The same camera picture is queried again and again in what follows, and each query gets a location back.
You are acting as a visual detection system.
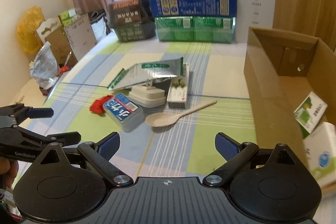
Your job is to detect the red wrapper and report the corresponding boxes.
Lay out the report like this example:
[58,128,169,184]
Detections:
[89,95,114,115]

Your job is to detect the blue label clear plastic box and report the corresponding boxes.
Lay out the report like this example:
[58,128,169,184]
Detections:
[102,93,145,132]

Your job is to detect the beige plastic spoon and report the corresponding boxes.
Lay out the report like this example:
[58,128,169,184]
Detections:
[145,100,217,128]

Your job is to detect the white power adapter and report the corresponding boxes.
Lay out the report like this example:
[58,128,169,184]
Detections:
[128,80,166,108]

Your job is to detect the white ointment box bird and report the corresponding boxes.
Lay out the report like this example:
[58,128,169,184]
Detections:
[166,63,190,109]

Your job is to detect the green white spray box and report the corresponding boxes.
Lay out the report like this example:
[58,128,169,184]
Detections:
[294,92,327,134]

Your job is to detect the white green medicine box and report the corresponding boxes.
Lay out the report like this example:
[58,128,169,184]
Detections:
[303,122,336,188]

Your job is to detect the silver green foil pouch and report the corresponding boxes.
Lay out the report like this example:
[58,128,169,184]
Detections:
[108,57,184,90]

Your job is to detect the person left hand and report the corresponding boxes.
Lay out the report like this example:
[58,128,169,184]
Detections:
[0,157,19,188]

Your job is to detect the white printed plastic bag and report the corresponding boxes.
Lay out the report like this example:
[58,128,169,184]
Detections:
[29,42,60,90]

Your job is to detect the yellow plastic bag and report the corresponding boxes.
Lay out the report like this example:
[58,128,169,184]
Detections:
[16,6,45,55]

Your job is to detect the brown cardboard box floor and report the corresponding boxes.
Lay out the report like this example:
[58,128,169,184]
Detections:
[36,17,77,67]

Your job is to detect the checked tablecloth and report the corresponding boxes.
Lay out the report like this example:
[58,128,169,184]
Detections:
[15,32,258,188]

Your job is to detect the white paper shopping bag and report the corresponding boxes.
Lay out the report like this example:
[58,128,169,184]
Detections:
[64,14,97,61]

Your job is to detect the large brown cardboard box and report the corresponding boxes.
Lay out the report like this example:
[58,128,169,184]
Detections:
[243,26,336,193]

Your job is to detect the green tissue packs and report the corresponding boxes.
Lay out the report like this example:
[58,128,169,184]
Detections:
[58,9,78,27]

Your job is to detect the green shrink-wrapped pack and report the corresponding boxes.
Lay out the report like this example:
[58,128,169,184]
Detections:
[155,16,235,44]

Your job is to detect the black food container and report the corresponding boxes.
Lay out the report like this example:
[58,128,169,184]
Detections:
[108,0,155,42]

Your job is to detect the white carton box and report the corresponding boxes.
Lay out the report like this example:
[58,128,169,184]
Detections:
[235,0,276,43]

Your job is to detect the blue carton box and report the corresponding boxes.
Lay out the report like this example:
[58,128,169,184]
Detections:
[149,0,237,18]

